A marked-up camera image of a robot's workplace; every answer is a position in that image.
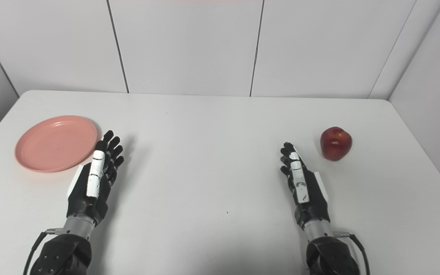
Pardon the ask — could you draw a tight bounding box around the pink round plate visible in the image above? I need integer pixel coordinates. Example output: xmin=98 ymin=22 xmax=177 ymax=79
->
xmin=15 ymin=115 xmax=98 ymax=173

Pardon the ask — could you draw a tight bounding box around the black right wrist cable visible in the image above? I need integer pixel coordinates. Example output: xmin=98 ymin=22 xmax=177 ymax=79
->
xmin=335 ymin=231 xmax=370 ymax=275

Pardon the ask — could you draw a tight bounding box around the red apple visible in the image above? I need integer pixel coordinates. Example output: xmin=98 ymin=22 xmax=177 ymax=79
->
xmin=320 ymin=127 xmax=353 ymax=162

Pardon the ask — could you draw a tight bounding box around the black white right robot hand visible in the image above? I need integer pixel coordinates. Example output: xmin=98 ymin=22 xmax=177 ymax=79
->
xmin=280 ymin=142 xmax=331 ymax=230

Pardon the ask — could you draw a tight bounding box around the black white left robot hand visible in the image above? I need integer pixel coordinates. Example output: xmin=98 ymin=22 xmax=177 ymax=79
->
xmin=66 ymin=130 xmax=125 ymax=226

